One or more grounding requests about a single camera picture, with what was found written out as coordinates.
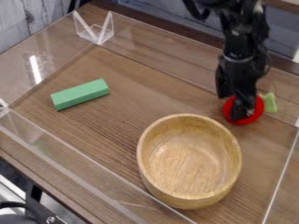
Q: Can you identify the black metal table frame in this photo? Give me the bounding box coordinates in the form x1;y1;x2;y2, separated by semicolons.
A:
26;184;67;224

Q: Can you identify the clear acrylic corner bracket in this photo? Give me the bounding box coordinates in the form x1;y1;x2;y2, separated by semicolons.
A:
73;11;115;46

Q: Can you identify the black cable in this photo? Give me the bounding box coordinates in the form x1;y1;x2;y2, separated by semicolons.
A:
0;198;31;218

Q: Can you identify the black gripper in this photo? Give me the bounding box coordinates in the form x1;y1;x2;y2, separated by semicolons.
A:
215;55;266;121

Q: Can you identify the clear acrylic tray wall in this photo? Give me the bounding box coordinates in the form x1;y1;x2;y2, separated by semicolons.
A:
0;100;296;224

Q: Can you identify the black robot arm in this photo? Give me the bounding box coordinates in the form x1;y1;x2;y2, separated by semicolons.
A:
182;0;270;123

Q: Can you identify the wooden bowl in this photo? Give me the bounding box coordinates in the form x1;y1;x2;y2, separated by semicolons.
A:
137;114;244;210

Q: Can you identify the green rectangular block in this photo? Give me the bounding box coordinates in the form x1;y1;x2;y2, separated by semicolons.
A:
51;79;110;111

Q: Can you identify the red plush strawberry toy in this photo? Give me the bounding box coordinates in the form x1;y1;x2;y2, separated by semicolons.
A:
223;92;278;125

